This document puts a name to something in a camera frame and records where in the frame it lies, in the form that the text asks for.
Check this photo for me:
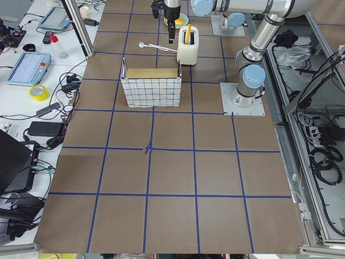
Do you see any blue teach pendant far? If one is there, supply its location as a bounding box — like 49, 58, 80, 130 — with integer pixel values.
38, 6, 70, 31

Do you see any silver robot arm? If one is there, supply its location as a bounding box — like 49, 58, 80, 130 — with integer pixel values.
220, 12, 245, 31
190, 0, 316, 108

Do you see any light green plate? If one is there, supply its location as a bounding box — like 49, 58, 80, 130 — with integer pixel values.
176, 13, 189, 29

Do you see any aluminium frame post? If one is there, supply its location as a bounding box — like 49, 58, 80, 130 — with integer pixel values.
61, 0, 94, 58

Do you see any yellow bread slice in toaster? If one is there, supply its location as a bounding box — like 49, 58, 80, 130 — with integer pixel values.
184, 24, 192, 45

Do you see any blue teach pendant near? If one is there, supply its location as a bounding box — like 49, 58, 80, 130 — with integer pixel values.
5, 52, 51, 86

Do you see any large black power brick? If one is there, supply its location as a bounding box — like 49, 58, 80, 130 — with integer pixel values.
27, 121, 64, 137

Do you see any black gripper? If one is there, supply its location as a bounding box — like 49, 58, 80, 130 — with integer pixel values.
163, 0, 181, 44

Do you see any black phone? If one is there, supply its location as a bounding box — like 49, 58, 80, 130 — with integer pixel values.
43, 31, 53, 44

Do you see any blue teach pendant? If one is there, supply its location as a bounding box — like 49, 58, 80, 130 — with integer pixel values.
38, 6, 70, 31
5, 52, 51, 86

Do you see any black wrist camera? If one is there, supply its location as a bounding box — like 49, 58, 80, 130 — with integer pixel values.
151, 0, 164, 19

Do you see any black power adapter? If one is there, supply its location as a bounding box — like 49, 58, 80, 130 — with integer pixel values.
84, 18, 99, 26

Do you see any white paper cup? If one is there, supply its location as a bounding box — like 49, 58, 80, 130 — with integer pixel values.
79, 6, 90, 19

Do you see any white power cord with plug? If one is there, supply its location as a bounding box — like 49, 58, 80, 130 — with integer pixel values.
138, 41, 178, 53

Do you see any white two-slot toaster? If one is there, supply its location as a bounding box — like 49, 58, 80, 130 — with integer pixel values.
177, 25, 199, 66

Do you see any grid pattern storage basket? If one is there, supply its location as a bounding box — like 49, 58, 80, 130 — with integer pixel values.
121, 58, 182, 108

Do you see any yellow bread on plate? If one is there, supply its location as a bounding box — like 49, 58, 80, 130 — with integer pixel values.
175, 18, 184, 28

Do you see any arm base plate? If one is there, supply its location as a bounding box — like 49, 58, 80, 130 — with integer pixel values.
211, 13, 245, 37
220, 83, 265, 116

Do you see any black laptop computer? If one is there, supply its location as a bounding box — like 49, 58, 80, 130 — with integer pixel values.
1, 131, 39, 194

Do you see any yellow tape roll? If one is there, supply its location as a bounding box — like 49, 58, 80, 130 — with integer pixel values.
29, 85, 50, 101

